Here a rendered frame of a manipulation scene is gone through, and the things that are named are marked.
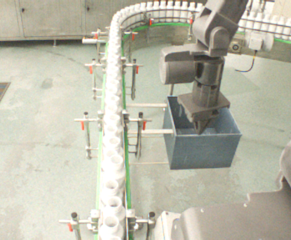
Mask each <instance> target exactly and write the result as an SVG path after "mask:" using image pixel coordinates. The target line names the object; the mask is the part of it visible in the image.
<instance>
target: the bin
mask: <svg viewBox="0 0 291 240"><path fill-rule="evenodd" d="M165 97H166V101H165V104H126V107H155V108H165V112H164V118H163V128H162V129H145V130H144V131H143V130H141V133H142V134H163V136H141V138H161V137H164V139H165V145H166V151H167V158H168V162H133V163H129V166H131V165H132V164H169V167H170V170H186V169H208V168H230V166H231V165H232V161H233V158H234V155H235V153H236V150H237V147H238V142H239V140H240V136H242V133H241V130H240V128H239V126H238V125H237V122H236V120H235V119H234V117H233V114H232V112H231V111H230V109H228V108H227V107H225V108H222V109H217V111H218V112H219V116H218V119H217V120H216V121H214V122H213V124H211V125H210V126H209V127H207V128H206V129H205V130H204V132H203V134H202V135H198V134H197V133H196V132H195V127H194V126H195V125H194V122H190V121H189V120H188V118H187V115H186V113H185V111H186V110H185V108H184V107H183V105H180V104H179V102H178V96H165Z"/></svg>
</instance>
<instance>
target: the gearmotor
mask: <svg viewBox="0 0 291 240"><path fill-rule="evenodd" d="M273 40H274V37H273V36H272V35H267V34H262V33H259V32H250V31H247V32H245V34H244V35H243V34H239V33H235V35H234V37H233V38H232V41H231V43H230V44H229V45H228V53H232V54H236V55H242V51H243V47H245V48H249V49H255V51H254V52H255V54H254V56H253V63H252V67H253V64H254V59H255V55H256V52H257V50H258V51H267V52H270V50H271V49H272V48H273ZM252 67H251V69H252ZM251 69H249V70H251ZM249 70H248V71H249ZM235 71H239V70H235ZM248 71H240V72H248Z"/></svg>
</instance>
